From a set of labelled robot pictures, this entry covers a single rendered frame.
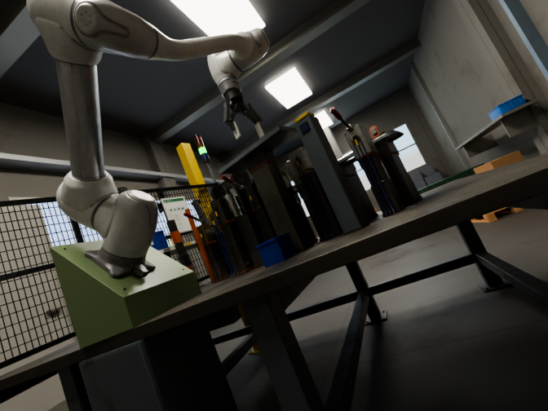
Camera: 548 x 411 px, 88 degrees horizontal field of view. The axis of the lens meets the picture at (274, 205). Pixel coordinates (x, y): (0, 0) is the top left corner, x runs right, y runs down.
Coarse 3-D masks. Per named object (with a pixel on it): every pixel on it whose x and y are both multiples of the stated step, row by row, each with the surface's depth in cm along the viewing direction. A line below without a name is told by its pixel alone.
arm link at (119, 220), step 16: (128, 192) 100; (144, 192) 106; (112, 208) 98; (128, 208) 97; (144, 208) 99; (96, 224) 99; (112, 224) 97; (128, 224) 97; (144, 224) 99; (112, 240) 98; (128, 240) 98; (144, 240) 101; (128, 256) 100
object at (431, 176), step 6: (426, 168) 744; (432, 168) 739; (414, 174) 720; (420, 174) 715; (426, 174) 744; (432, 174) 739; (438, 174) 700; (414, 180) 720; (420, 180) 715; (426, 180) 710; (432, 180) 705; (438, 180) 701; (420, 186) 715
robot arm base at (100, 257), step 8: (88, 256) 101; (96, 256) 101; (104, 256) 99; (112, 256) 98; (144, 256) 106; (104, 264) 98; (112, 264) 98; (120, 264) 99; (128, 264) 101; (136, 264) 102; (144, 264) 107; (152, 264) 111; (112, 272) 95; (120, 272) 97; (128, 272) 100; (136, 272) 101; (144, 272) 103
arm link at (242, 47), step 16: (160, 32) 83; (240, 32) 112; (256, 32) 112; (160, 48) 82; (176, 48) 90; (192, 48) 95; (208, 48) 99; (224, 48) 103; (240, 48) 108; (256, 48) 113; (240, 64) 119
